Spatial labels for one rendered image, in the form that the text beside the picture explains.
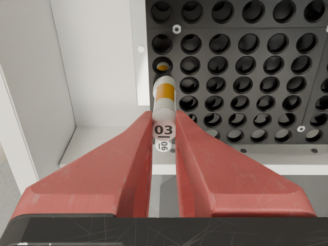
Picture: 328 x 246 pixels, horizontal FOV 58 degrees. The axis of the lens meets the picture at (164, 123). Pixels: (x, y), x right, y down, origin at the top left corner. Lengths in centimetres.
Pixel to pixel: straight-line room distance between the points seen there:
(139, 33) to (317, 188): 38
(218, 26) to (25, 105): 13
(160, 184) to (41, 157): 126
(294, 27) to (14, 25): 17
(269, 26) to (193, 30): 5
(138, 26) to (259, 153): 15
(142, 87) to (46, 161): 10
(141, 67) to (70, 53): 6
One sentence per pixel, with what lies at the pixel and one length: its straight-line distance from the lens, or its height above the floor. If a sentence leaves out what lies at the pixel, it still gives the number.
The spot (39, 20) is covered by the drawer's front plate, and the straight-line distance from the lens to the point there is 24.
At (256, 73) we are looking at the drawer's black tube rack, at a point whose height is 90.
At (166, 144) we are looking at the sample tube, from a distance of 21.
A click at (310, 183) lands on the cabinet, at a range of 54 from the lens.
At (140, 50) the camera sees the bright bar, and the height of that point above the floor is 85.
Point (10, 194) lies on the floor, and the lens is 180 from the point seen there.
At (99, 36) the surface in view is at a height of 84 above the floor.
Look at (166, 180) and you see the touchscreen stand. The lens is 146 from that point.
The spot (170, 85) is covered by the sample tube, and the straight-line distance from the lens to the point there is 16.
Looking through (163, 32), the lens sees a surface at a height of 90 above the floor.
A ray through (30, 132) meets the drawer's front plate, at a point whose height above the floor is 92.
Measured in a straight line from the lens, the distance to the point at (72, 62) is 28.
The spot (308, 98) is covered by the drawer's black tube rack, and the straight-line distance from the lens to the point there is 23.
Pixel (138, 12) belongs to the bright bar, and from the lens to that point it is 24.
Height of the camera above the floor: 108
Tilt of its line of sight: 57 degrees down
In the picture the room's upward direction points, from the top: 178 degrees counter-clockwise
